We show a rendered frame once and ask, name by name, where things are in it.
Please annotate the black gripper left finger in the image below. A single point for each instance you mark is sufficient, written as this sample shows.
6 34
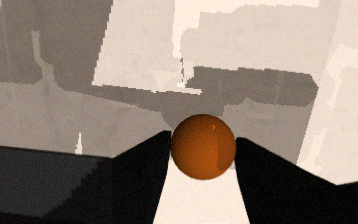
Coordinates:
125 189

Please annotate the brown ball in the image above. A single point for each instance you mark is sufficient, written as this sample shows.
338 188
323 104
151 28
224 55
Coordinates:
203 147

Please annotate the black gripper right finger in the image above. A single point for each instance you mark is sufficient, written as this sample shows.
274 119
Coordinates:
276 191

